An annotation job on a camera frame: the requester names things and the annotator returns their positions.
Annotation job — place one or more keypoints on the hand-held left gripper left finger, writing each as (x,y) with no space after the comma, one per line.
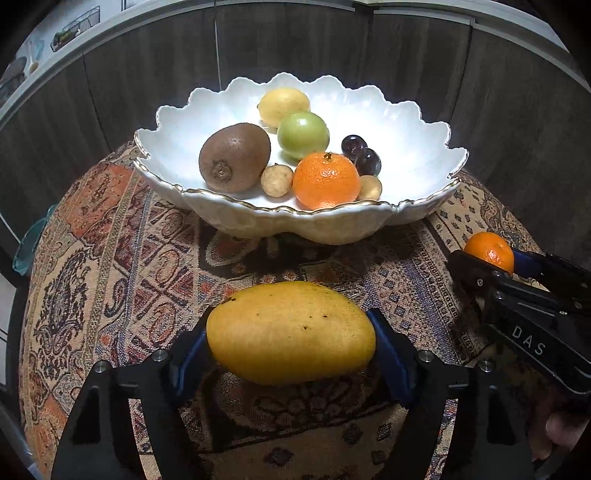
(187,357)

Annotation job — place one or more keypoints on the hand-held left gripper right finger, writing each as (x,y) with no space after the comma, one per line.
(392,353)

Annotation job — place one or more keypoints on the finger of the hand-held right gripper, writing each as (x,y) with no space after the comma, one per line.
(473,272)
(549,270)

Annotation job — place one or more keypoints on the small orange mandarin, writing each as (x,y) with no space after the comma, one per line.
(490,249)

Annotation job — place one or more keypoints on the yellow mango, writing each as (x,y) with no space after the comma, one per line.
(291,332)

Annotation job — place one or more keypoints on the small tan longan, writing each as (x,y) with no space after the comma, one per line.
(277,181)
(371,188)

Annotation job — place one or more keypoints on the white scalloped bowl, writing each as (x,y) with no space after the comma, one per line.
(406,152)

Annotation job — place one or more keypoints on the dark purple plum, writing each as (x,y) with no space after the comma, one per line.
(369,162)
(353,146)

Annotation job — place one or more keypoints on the large orange mandarin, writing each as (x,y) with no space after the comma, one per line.
(327,182)

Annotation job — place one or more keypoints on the brown kiwi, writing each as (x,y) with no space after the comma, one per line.
(235,157)

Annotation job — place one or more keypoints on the person's right hand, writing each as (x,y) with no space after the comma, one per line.
(556,427)

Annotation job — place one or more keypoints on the patterned woven tablecloth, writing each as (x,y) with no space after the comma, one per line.
(115,277)

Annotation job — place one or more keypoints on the teal glass object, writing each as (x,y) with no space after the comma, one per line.
(30,249)

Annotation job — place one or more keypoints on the green guava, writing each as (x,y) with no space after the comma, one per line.
(302,136)

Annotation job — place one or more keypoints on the white countertop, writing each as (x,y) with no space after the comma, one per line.
(508,23)

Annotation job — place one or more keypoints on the yellow lemon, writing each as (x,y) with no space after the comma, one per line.
(282,106)

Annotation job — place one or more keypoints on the dark wood cabinets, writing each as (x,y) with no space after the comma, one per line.
(161,64)

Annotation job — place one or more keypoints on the metal pot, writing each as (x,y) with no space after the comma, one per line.
(11,76)

